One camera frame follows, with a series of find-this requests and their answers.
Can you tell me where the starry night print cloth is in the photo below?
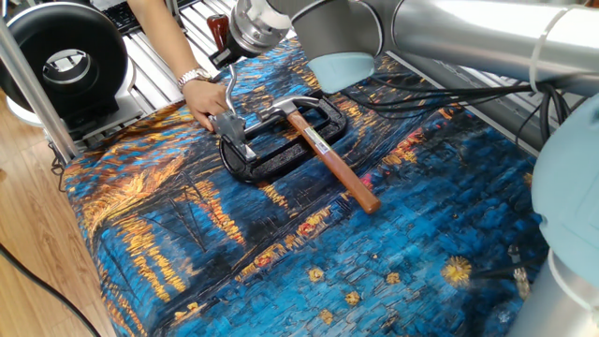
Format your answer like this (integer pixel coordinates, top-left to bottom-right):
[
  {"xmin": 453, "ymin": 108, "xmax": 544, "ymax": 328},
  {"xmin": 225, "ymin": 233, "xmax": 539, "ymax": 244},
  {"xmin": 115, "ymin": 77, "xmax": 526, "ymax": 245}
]
[{"xmin": 63, "ymin": 35, "xmax": 553, "ymax": 337}]

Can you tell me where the black iron C-clamp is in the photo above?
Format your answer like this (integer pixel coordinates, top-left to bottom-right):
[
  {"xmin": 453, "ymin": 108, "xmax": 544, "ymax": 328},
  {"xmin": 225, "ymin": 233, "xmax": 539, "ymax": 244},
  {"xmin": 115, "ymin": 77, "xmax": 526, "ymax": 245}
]
[{"xmin": 218, "ymin": 88, "xmax": 350, "ymax": 184}]

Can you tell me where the wooden handled claw hammer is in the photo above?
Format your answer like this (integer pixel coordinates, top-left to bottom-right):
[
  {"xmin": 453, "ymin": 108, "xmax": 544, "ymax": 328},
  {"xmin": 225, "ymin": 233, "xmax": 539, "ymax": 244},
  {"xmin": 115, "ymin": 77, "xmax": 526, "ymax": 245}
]
[{"xmin": 258, "ymin": 95, "xmax": 383, "ymax": 215}]

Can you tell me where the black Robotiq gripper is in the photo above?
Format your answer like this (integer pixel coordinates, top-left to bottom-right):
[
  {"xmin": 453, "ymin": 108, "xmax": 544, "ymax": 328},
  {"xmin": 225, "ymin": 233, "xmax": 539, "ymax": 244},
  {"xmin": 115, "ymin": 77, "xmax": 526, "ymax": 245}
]
[{"xmin": 208, "ymin": 41, "xmax": 247, "ymax": 72}]

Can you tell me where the silver wristwatch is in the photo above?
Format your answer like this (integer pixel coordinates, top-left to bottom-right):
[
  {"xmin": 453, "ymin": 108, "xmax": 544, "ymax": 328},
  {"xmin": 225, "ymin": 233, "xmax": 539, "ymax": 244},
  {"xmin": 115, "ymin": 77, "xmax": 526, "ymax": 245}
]
[{"xmin": 176, "ymin": 67, "xmax": 212, "ymax": 93}]

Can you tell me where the black keyboard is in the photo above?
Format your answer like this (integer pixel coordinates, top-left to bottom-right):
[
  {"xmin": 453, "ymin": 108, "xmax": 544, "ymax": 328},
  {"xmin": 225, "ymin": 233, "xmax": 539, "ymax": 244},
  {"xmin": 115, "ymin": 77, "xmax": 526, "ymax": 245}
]
[{"xmin": 101, "ymin": 0, "xmax": 141, "ymax": 35}]

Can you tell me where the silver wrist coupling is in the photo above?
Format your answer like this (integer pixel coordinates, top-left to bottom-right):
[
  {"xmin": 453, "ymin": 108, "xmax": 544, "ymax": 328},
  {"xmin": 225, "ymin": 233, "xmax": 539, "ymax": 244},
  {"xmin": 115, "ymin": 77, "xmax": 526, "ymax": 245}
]
[{"xmin": 228, "ymin": 0, "xmax": 285, "ymax": 60}]

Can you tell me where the black floor cable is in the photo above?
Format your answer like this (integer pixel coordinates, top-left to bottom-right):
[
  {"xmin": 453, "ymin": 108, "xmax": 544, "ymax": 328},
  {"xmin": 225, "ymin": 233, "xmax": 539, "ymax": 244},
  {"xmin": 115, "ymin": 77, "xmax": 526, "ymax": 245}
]
[{"xmin": 0, "ymin": 242, "xmax": 102, "ymax": 337}]

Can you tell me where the black cable bundle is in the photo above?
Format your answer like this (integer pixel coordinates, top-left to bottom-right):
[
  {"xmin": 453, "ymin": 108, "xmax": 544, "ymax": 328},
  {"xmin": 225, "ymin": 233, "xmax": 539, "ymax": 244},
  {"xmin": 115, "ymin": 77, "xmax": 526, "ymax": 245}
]
[{"xmin": 341, "ymin": 77, "xmax": 575, "ymax": 146}]

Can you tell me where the black round fan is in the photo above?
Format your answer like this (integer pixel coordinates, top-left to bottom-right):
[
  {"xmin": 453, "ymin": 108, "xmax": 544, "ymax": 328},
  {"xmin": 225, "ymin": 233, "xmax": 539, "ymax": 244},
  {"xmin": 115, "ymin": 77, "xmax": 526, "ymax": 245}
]
[{"xmin": 0, "ymin": 1, "xmax": 144, "ymax": 141}]

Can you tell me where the red wooden handled metal lever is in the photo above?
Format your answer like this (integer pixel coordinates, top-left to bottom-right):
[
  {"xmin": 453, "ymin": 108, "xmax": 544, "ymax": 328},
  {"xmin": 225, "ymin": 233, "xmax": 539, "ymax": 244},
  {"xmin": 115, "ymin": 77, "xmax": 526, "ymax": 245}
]
[{"xmin": 206, "ymin": 13, "xmax": 239, "ymax": 117}]

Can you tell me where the aluminium frame post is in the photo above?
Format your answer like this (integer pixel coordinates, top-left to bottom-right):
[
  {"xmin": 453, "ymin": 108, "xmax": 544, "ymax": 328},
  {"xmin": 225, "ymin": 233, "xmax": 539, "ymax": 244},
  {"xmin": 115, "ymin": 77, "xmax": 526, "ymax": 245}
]
[{"xmin": 0, "ymin": 16, "xmax": 81, "ymax": 166}]

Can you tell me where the thin black cable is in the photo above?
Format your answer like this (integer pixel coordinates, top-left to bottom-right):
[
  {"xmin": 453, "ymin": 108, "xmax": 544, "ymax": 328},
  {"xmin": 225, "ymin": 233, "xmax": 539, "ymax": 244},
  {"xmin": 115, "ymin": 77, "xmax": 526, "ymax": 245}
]
[{"xmin": 48, "ymin": 139, "xmax": 67, "ymax": 194}]

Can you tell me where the person's bare hand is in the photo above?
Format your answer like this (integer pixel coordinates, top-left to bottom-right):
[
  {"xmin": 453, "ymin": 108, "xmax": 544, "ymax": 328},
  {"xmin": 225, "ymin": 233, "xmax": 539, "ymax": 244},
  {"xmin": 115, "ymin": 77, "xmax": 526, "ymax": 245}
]
[{"xmin": 181, "ymin": 79, "xmax": 231, "ymax": 134}]

